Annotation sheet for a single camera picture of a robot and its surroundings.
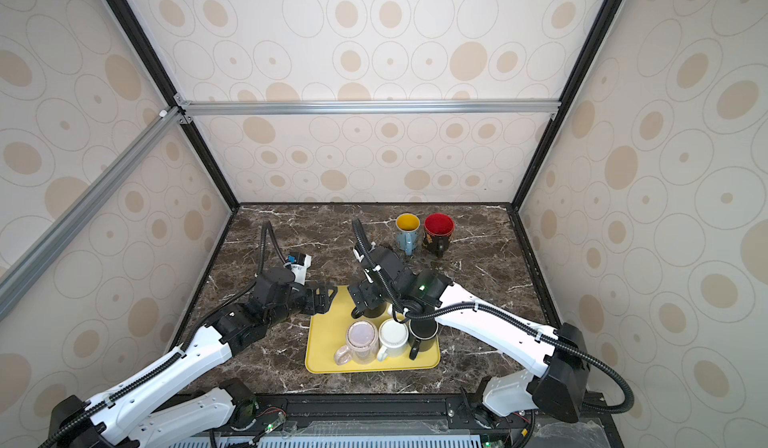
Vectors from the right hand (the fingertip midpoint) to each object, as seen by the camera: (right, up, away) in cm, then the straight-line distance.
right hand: (367, 279), depth 75 cm
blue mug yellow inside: (+11, +13, +25) cm, 30 cm away
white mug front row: (+6, -16, +3) cm, 18 cm away
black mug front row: (+14, -15, +3) cm, 21 cm away
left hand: (-9, -2, +1) cm, 9 cm away
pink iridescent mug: (-1, -16, 0) cm, 16 cm away
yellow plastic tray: (-12, -17, +11) cm, 24 cm away
